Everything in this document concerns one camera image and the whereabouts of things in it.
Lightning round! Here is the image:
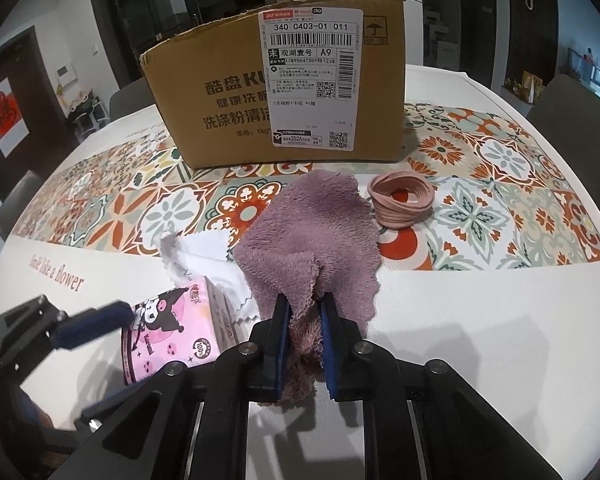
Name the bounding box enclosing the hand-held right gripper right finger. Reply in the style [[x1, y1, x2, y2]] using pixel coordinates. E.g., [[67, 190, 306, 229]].
[[320, 292, 563, 480]]

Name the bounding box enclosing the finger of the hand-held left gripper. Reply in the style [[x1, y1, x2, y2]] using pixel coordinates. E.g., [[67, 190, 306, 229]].
[[77, 382, 153, 431], [0, 294, 136, 376]]

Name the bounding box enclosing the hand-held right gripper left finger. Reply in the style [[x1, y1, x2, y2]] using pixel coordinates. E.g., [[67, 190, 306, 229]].
[[47, 292, 293, 480]]

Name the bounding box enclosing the pink tissue pack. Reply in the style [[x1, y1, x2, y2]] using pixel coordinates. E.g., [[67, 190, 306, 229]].
[[121, 276, 246, 387]]

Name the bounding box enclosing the purple fluffy cloth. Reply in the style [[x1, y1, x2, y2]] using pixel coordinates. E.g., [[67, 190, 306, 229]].
[[234, 170, 382, 408]]

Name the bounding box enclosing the brown cardboard box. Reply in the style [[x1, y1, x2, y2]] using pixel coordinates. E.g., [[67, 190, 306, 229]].
[[140, 0, 406, 170]]

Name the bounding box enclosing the white zigzag-edged cloth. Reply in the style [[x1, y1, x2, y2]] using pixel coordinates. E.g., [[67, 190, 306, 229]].
[[160, 232, 258, 331]]

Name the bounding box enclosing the grey dining chair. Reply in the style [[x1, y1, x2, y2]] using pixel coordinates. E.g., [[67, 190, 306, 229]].
[[0, 170, 46, 241], [525, 74, 600, 196], [109, 77, 156, 121]]

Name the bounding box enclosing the pink hair band bundle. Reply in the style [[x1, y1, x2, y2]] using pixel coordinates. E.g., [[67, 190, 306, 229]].
[[367, 170, 433, 228]]

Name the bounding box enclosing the small shoe rack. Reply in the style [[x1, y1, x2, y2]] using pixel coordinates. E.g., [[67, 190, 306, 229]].
[[62, 90, 108, 143]]

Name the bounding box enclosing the dark wooden door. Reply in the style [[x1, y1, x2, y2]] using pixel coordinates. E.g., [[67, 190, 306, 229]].
[[0, 27, 56, 196]]

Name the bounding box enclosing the dark sliding glass door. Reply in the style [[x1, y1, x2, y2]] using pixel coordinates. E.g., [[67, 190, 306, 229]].
[[91, 0, 311, 101]]

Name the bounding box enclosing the dark interior door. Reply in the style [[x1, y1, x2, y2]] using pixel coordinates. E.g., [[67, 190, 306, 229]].
[[417, 0, 481, 73]]

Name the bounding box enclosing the cluttered display cabinet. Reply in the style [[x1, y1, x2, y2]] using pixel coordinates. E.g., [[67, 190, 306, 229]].
[[565, 47, 600, 106]]

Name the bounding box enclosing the red wall poster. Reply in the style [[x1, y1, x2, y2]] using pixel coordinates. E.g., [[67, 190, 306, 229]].
[[0, 85, 31, 158]]

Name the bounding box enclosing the dark wall panel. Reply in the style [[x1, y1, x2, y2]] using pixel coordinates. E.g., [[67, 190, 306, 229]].
[[507, 0, 561, 91]]

